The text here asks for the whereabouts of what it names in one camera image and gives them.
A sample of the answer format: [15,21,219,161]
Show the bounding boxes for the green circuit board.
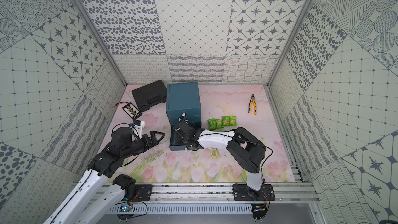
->
[119,204,132,213]

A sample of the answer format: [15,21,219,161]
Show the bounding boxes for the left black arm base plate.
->
[123,184,153,202]

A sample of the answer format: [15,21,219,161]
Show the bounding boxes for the teal plastic drawer cabinet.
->
[166,82,202,125]

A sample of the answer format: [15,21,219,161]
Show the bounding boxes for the teal bottom drawer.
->
[170,124,199,151]

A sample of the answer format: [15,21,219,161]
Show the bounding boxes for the green cookie packet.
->
[216,118,223,129]
[207,119,217,130]
[229,116,237,126]
[222,116,230,126]

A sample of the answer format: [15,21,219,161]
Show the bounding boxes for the yellow black pliers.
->
[248,95,257,115]

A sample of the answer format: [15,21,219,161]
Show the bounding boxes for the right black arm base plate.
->
[232,183,276,201]

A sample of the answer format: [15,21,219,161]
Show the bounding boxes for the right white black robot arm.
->
[174,120,268,192]

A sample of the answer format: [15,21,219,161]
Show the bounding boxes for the aluminium mounting rail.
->
[93,181,319,205]

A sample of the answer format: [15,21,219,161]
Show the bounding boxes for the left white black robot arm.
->
[45,127,165,224]

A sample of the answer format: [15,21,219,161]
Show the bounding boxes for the black plastic case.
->
[132,80,167,112]

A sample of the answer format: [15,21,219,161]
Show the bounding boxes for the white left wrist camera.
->
[130,120,145,139]

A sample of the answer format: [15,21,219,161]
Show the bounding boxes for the white slotted cable duct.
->
[106,203,252,215]

